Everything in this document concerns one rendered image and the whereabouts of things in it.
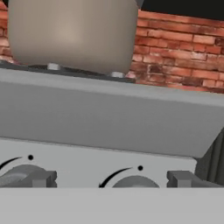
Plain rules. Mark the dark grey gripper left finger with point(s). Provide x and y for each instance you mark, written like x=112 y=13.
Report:
x=40 y=178

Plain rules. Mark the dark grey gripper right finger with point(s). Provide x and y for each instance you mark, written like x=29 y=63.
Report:
x=180 y=178

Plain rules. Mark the grey round stove knob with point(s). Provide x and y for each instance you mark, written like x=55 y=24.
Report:
x=136 y=182
x=18 y=174

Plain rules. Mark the grey stove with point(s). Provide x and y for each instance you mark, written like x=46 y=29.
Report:
x=110 y=116

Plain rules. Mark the dark grey cupboard side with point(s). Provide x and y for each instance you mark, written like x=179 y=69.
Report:
x=213 y=163

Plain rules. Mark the dark range hood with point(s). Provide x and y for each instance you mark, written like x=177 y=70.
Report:
x=180 y=8

